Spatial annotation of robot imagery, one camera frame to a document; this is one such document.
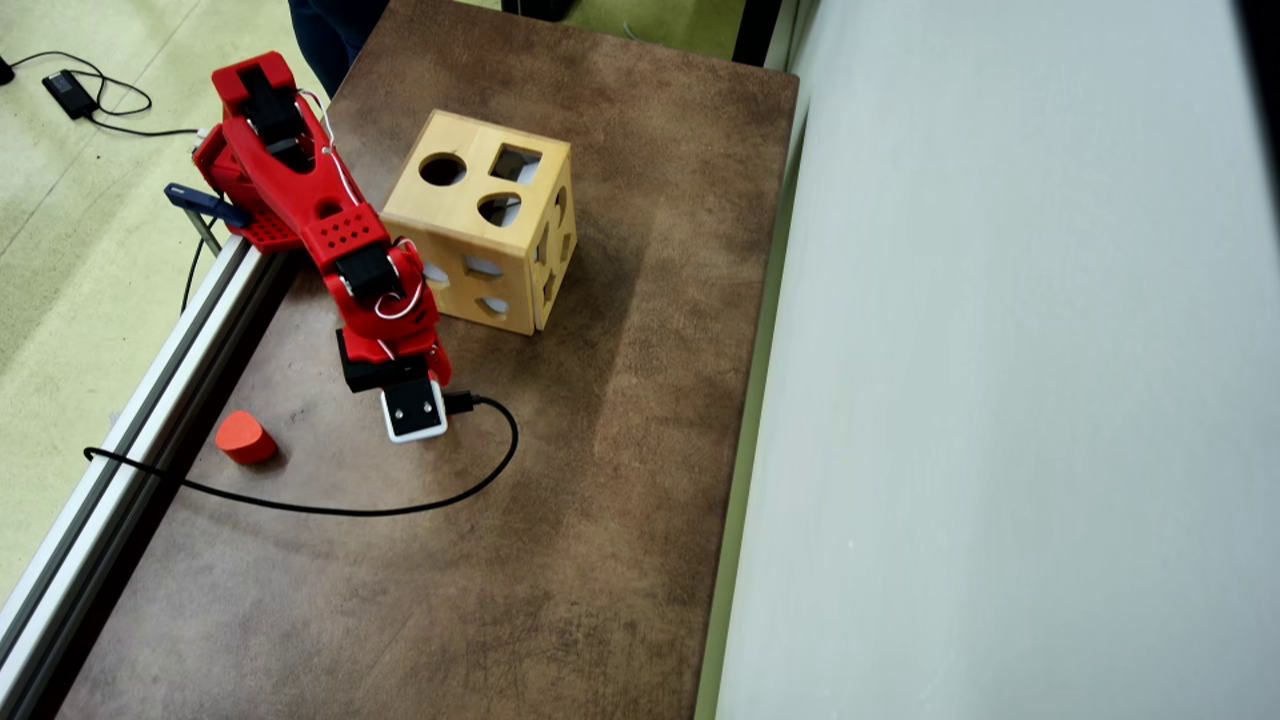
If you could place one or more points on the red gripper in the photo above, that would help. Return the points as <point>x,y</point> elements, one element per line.
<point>366,374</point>

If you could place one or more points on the red robot arm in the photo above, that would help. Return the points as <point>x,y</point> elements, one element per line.
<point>290,170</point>

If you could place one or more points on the wooden shape sorter box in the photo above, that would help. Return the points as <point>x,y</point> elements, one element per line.
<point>440,215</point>

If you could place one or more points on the red rounded wooden block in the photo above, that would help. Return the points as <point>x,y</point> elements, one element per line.
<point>243,438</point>

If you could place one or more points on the blue bar clamp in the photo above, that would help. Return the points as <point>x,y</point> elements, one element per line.
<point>205,203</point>

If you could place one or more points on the brown table mat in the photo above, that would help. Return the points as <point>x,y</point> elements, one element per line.
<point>550,550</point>

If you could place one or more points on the dark blue trouser leg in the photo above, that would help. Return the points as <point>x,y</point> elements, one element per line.
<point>335,35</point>

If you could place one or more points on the black object on floor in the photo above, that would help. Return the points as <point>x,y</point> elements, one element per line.
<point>540,8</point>

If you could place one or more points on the black power adapter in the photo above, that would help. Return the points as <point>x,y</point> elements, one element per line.
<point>70,93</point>

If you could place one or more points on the black floor plug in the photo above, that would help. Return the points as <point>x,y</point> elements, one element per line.
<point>5,70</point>

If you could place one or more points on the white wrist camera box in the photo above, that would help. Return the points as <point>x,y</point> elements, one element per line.
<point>413,410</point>

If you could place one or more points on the aluminium profile rail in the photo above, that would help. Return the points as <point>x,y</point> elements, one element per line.
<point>120,490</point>

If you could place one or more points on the black post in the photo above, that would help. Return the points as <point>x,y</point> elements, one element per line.
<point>758,30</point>

